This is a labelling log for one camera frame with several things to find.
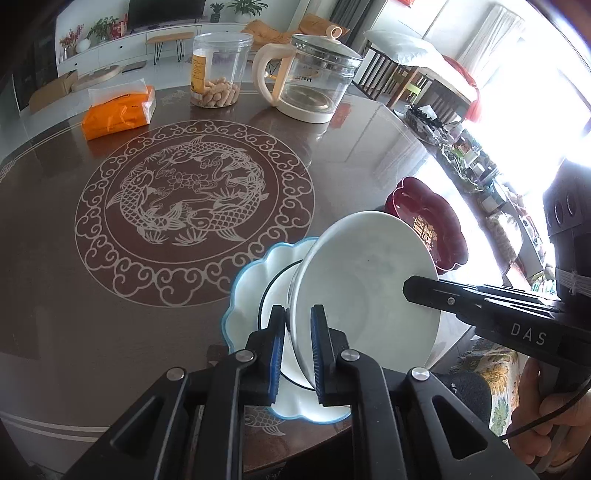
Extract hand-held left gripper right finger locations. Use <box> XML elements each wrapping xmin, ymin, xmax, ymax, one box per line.
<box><xmin>310</xmin><ymin>304</ymin><xmax>539</xmax><ymax>480</ymax></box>

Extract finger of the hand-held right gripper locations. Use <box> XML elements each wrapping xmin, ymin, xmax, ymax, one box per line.
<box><xmin>462</xmin><ymin>283</ymin><xmax>564</xmax><ymax>316</ymax></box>
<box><xmin>403</xmin><ymin>275</ymin><xmax>566</xmax><ymax>360</ymax></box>

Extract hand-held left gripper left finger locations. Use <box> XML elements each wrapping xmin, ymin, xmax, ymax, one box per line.
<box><xmin>62</xmin><ymin>305</ymin><xmax>286</xmax><ymax>480</ymax></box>

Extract white bowl with black rim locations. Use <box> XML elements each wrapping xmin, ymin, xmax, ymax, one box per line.
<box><xmin>257</xmin><ymin>259</ymin><xmax>324</xmax><ymax>391</ymax></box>

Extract blue scalloped bowl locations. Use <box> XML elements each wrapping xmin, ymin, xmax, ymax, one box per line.
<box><xmin>223</xmin><ymin>237</ymin><xmax>354</xmax><ymax>424</ymax></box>

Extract white bowl with blue print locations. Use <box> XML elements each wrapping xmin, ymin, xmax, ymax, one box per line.
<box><xmin>288</xmin><ymin>211</ymin><xmax>440</xmax><ymax>393</ymax></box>

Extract person's right hand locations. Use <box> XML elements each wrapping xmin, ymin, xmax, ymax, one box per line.
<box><xmin>509</xmin><ymin>356</ymin><xmax>591</xmax><ymax>472</ymax></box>

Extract floral patterned cloth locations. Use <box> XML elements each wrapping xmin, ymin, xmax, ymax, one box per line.
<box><xmin>443</xmin><ymin>346</ymin><xmax>523</xmax><ymax>439</ymax></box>

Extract red cloth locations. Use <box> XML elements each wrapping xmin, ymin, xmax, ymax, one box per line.
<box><xmin>443</xmin><ymin>55</ymin><xmax>482</xmax><ymax>123</ymax></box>

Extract basket of small clutter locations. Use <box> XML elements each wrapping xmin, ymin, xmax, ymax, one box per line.
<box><xmin>406</xmin><ymin>104</ymin><xmax>459</xmax><ymax>145</ymax></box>

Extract white sheer curtain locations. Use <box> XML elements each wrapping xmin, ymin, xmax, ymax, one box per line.
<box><xmin>457</xmin><ymin>0</ymin><xmax>527</xmax><ymax>80</ymax></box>

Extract white pillow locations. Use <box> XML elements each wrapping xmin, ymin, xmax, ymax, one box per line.
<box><xmin>365</xmin><ymin>30</ymin><xmax>445</xmax><ymax>66</ymax></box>

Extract dark wooden chair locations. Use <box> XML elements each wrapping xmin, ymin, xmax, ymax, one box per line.
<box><xmin>355</xmin><ymin>39</ymin><xmax>417</xmax><ymax>100</ymax></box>

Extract orange tissue pack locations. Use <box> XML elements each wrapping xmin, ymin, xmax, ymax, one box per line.
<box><xmin>82</xmin><ymin>79</ymin><xmax>158</xmax><ymax>141</ymax></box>

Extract clear plastic snack jar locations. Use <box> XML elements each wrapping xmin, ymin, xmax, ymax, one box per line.
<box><xmin>190</xmin><ymin>33</ymin><xmax>254</xmax><ymax>109</ymax></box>

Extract grey curtain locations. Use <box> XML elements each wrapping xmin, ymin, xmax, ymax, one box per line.
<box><xmin>330</xmin><ymin>0</ymin><xmax>385</xmax><ymax>47</ymax></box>

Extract wooden bench with hairpin legs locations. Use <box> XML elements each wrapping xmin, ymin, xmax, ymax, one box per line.
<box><xmin>147</xmin><ymin>31</ymin><xmax>195</xmax><ymax>64</ymax></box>

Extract white television cabinet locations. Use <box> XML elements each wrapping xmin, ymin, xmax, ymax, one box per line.
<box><xmin>55</xmin><ymin>21</ymin><xmax>259</xmax><ymax>93</ymax></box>

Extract cardboard box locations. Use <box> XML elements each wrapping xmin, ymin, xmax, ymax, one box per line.
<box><xmin>28</xmin><ymin>69</ymin><xmax>79</xmax><ymax>114</ymax></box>

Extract large green potted plant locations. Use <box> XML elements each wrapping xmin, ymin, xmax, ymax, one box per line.
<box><xmin>228</xmin><ymin>0</ymin><xmax>269</xmax><ymax>19</ymax></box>

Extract black television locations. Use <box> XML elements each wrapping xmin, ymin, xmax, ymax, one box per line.
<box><xmin>128</xmin><ymin>0</ymin><xmax>206</xmax><ymax>32</ymax></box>

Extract leafy plant in pot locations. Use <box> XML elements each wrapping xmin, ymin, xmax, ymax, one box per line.
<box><xmin>88</xmin><ymin>17</ymin><xmax>119</xmax><ymax>44</ymax></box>

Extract red flowers in white vase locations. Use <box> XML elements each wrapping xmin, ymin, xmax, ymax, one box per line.
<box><xmin>60</xmin><ymin>25</ymin><xmax>91</xmax><ymax>54</ymax></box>

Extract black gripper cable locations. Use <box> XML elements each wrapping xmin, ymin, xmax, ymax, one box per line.
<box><xmin>502</xmin><ymin>387</ymin><xmax>591</xmax><ymax>440</ymax></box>

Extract glass kettle with cream handle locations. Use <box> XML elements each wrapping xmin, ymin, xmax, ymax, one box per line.
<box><xmin>252</xmin><ymin>25</ymin><xmax>365</xmax><ymax>124</ymax></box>

